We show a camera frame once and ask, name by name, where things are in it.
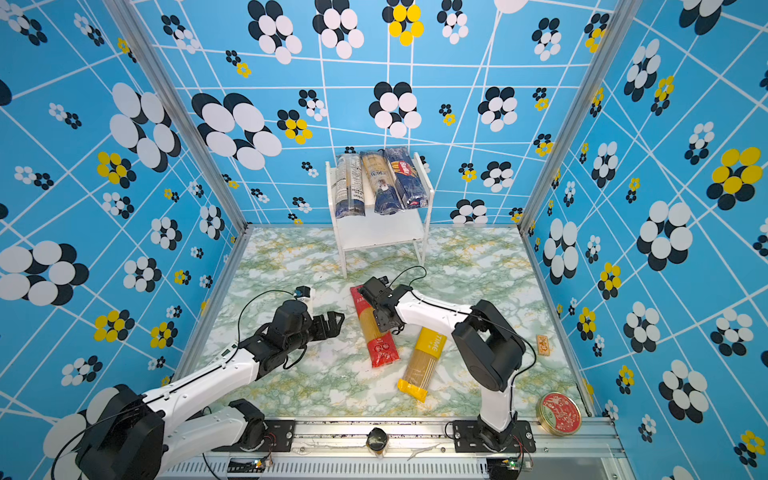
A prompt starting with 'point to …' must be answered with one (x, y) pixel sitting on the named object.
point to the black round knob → (377, 440)
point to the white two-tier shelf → (377, 229)
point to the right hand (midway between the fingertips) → (396, 316)
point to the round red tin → (558, 414)
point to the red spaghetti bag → (381, 345)
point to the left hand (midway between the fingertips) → (335, 317)
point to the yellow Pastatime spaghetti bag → (423, 364)
